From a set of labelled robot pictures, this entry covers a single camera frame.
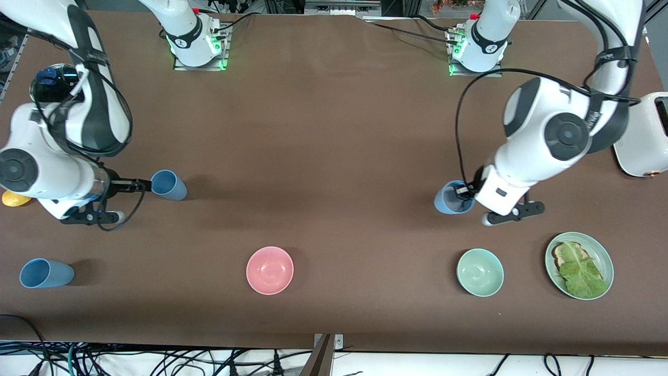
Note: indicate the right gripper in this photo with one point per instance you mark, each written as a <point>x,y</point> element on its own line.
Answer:
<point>118,185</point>

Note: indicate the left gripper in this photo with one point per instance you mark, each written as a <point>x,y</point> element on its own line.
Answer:
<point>475,187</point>

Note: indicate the blue plastic cup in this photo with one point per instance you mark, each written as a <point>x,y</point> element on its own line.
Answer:
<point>175,190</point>
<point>442,203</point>
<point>57,273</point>

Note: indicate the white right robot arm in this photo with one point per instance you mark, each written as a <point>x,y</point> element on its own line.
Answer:
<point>57,167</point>

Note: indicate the mint green bowl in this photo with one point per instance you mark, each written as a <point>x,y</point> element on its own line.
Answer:
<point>480,272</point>

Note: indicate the toasted bread slice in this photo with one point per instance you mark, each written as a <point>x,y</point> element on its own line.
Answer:
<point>559,256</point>

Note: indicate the yellow lemon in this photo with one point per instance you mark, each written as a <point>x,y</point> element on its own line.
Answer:
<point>11,200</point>

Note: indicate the dark blue lidded pot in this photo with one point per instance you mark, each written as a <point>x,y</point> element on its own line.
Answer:
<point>57,86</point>

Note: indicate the green lettuce leaf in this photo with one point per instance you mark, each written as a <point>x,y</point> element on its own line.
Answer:
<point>582,274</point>

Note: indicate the green plate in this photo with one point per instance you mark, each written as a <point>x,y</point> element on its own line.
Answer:
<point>603,256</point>

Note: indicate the pink bowl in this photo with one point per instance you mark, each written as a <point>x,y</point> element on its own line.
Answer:
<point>270,270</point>

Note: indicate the white toaster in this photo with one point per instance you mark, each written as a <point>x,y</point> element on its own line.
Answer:
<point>639,151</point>

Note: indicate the grey power strip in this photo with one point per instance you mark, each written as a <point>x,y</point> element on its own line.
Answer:
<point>342,8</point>

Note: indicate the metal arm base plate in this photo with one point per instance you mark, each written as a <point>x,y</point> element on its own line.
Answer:
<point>493,73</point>
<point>224,57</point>

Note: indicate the aluminium frame profile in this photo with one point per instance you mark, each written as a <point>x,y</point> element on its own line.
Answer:
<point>15,57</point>

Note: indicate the silver table edge bracket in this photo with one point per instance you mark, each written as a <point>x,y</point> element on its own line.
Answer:
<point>339,342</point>

